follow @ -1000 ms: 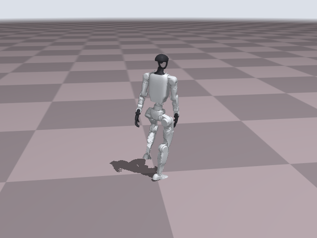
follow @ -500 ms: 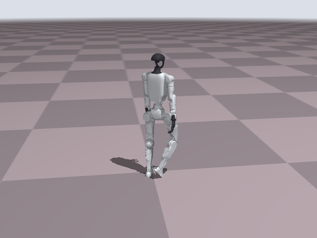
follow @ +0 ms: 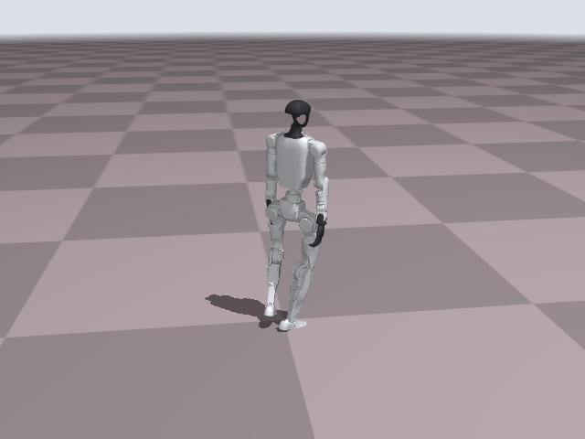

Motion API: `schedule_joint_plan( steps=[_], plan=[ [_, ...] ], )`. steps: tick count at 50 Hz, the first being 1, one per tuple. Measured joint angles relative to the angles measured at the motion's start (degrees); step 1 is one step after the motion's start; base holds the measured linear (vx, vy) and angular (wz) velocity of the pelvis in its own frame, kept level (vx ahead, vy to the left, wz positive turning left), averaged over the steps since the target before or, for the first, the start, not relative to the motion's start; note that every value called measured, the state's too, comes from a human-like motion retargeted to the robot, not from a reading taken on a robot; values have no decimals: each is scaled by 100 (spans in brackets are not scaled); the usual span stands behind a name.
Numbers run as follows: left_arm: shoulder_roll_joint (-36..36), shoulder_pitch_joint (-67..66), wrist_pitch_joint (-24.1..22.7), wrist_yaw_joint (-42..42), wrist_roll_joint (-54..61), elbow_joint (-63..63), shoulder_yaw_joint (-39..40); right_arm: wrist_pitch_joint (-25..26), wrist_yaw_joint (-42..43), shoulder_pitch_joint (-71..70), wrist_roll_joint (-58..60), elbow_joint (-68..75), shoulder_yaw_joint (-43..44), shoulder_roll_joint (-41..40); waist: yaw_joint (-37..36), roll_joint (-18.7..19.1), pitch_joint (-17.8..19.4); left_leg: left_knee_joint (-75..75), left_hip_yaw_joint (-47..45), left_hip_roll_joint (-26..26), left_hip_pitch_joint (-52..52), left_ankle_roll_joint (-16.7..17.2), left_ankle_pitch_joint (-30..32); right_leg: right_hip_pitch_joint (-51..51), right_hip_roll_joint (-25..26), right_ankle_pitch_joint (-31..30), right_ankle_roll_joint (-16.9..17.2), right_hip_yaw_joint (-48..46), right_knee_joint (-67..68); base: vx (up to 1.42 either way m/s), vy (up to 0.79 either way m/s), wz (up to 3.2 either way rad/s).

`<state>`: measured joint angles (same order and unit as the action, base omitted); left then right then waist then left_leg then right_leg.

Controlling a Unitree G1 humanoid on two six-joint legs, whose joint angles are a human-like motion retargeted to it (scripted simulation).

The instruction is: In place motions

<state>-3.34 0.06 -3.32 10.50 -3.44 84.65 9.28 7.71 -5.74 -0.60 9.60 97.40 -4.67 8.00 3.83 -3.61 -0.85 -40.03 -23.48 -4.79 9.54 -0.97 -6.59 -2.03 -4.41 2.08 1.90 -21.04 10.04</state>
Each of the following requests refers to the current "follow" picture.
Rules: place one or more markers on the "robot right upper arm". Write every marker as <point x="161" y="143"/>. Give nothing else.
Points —
<point x="318" y="151"/>

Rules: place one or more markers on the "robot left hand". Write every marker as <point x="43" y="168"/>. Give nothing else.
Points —
<point x="268" y="203"/>

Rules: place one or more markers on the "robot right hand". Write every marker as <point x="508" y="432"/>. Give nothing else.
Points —
<point x="320" y="231"/>

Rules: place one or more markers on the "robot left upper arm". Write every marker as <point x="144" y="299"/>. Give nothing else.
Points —
<point x="270" y="142"/>

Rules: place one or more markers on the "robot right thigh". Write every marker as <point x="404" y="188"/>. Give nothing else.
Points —
<point x="309" y="226"/>

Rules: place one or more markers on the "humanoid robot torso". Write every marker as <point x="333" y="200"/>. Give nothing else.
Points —
<point x="294" y="169"/>

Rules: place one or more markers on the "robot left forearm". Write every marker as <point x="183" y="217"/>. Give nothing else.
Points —
<point x="270" y="188"/>

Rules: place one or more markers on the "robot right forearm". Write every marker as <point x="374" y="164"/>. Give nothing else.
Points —
<point x="321" y="199"/>

